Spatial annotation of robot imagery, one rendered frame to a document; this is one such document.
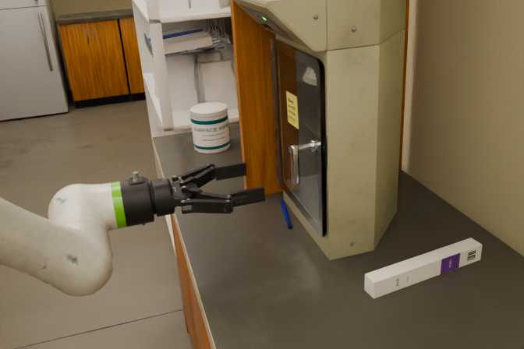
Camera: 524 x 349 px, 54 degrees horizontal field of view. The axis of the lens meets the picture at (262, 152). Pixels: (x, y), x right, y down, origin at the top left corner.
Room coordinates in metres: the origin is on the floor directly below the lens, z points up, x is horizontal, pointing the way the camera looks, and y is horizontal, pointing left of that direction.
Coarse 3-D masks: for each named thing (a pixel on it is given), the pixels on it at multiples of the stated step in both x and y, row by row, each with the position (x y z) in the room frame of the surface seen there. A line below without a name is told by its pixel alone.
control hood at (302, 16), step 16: (240, 0) 1.15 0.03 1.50; (256, 0) 1.01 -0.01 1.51; (272, 0) 0.97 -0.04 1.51; (288, 0) 0.96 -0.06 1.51; (304, 0) 0.97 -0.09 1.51; (320, 0) 0.98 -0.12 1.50; (272, 16) 0.99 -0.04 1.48; (288, 16) 0.96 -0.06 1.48; (304, 16) 0.97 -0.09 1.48; (320, 16) 0.98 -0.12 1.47; (272, 32) 1.21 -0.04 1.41; (288, 32) 1.02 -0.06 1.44; (304, 32) 0.97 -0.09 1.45; (320, 32) 0.98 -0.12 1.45; (320, 48) 0.98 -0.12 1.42
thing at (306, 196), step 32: (288, 64) 1.17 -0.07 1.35; (320, 64) 0.99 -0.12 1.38; (320, 96) 0.98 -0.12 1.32; (288, 128) 1.19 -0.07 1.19; (320, 128) 0.98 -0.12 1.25; (288, 160) 1.20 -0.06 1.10; (320, 160) 0.99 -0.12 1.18; (288, 192) 1.21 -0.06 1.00; (320, 192) 0.99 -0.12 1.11; (320, 224) 0.99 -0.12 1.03
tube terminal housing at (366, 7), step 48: (336, 0) 0.98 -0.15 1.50; (384, 0) 1.03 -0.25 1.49; (336, 48) 0.98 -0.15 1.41; (384, 48) 1.04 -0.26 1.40; (336, 96) 0.98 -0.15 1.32; (384, 96) 1.05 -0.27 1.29; (336, 144) 0.98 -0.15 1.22; (384, 144) 1.06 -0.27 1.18; (336, 192) 0.98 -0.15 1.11; (384, 192) 1.07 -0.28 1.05; (336, 240) 0.98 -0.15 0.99
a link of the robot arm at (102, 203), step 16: (64, 192) 0.88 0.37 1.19; (80, 192) 0.88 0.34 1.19; (96, 192) 0.89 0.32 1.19; (112, 192) 0.89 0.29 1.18; (48, 208) 0.88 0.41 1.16; (64, 208) 0.85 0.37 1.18; (80, 208) 0.85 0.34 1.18; (96, 208) 0.87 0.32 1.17; (112, 208) 0.88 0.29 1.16; (64, 224) 0.82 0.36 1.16; (112, 224) 0.87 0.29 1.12
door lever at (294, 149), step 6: (306, 144) 1.02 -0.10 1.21; (312, 144) 1.02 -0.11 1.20; (294, 150) 1.01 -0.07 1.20; (300, 150) 1.02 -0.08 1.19; (312, 150) 1.02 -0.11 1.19; (294, 156) 1.01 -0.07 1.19; (294, 162) 1.01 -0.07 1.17; (294, 168) 1.01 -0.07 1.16; (294, 174) 1.01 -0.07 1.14; (294, 180) 1.01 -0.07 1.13
